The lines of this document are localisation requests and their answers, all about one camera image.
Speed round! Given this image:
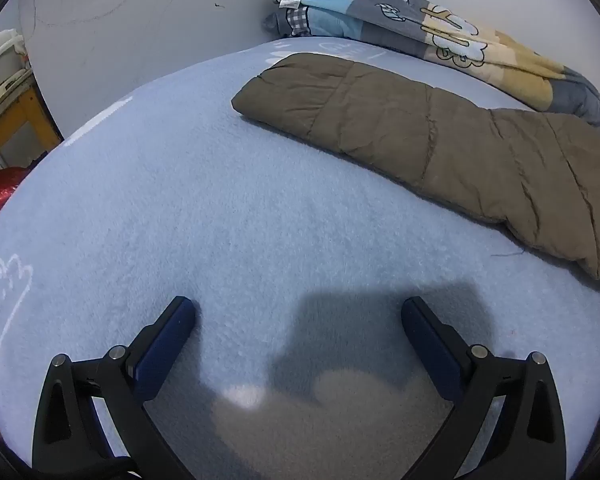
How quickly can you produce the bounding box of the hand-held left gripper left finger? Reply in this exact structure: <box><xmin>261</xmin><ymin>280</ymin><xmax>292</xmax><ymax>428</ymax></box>
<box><xmin>31</xmin><ymin>296</ymin><xmax>197</xmax><ymax>480</ymax></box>

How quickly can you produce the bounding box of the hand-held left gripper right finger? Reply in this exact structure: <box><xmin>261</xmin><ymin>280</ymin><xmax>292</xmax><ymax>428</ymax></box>
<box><xmin>401</xmin><ymin>296</ymin><xmax>567</xmax><ymax>480</ymax></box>

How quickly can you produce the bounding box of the brown padded jacket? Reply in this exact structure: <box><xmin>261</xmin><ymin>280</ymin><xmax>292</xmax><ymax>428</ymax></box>
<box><xmin>230</xmin><ymin>52</ymin><xmax>600</xmax><ymax>283</ymax></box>

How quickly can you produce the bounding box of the light blue fleece blanket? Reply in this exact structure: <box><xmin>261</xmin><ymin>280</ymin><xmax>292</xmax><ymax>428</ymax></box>
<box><xmin>0</xmin><ymin>37</ymin><xmax>600</xmax><ymax>480</ymax></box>

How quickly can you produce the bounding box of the red plastic bag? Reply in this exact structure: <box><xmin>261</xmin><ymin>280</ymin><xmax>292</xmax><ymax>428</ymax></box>
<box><xmin>0</xmin><ymin>167</ymin><xmax>31</xmax><ymax>233</ymax></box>

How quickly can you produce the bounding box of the wooden stool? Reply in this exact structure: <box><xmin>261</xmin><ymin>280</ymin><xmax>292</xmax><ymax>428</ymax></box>
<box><xmin>0</xmin><ymin>67</ymin><xmax>63</xmax><ymax>176</ymax></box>

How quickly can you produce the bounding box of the cartoon patchwork quilt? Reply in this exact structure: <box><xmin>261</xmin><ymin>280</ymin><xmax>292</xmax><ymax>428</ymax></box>
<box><xmin>265</xmin><ymin>0</ymin><xmax>600</xmax><ymax>142</ymax></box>

